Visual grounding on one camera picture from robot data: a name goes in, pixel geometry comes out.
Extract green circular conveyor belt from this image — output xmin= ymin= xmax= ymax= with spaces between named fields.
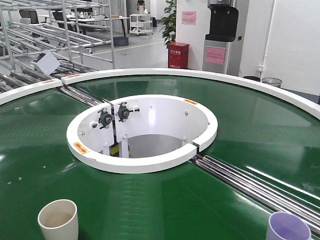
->
xmin=0 ymin=75 xmax=320 ymax=240

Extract steel conveyor rollers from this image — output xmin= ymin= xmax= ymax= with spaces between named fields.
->
xmin=191 ymin=154 xmax=320 ymax=236

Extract black water dispenser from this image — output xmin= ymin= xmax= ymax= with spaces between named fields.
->
xmin=202 ymin=0 xmax=239 ymax=74

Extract red fire extinguisher cabinet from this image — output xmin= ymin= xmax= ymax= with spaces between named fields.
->
xmin=167 ymin=42 xmax=189 ymax=69

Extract white inner conveyor ring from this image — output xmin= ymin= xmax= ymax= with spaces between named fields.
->
xmin=66 ymin=93 xmax=219 ymax=174

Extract pink wall notice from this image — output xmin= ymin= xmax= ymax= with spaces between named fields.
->
xmin=181 ymin=11 xmax=197 ymax=25

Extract white outer conveyor rim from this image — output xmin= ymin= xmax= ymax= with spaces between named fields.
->
xmin=0 ymin=68 xmax=320 ymax=119

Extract metal roller rack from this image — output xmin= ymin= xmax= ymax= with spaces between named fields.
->
xmin=0 ymin=0 xmax=114 ymax=93

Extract white electrical box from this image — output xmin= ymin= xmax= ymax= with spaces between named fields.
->
xmin=31 ymin=50 xmax=60 ymax=75

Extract green potted plant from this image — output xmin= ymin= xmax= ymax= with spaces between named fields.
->
xmin=159 ymin=0 xmax=177 ymax=48

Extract white shelf cart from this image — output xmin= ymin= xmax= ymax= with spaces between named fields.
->
xmin=129 ymin=13 xmax=153 ymax=36

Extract lavender plastic cup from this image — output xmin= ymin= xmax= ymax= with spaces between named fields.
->
xmin=265 ymin=211 xmax=312 ymax=240

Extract mesh waste bin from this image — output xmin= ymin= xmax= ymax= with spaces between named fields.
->
xmin=261 ymin=77 xmax=283 ymax=88

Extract beige plastic cup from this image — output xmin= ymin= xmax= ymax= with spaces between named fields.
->
xmin=37 ymin=199 xmax=79 ymax=240

